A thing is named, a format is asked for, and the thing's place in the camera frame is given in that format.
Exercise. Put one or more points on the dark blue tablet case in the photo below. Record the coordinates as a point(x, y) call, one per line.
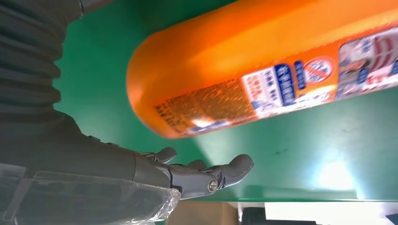
point(393, 220)

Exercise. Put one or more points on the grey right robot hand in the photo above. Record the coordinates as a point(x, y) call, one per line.
point(62, 155)

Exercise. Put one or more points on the open brown cardboard box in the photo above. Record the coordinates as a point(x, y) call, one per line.
point(202, 214)

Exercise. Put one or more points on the black zippered carrying case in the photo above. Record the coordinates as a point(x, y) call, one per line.
point(280, 219)

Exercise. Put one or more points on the white desk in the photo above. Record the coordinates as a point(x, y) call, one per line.
point(342, 212)

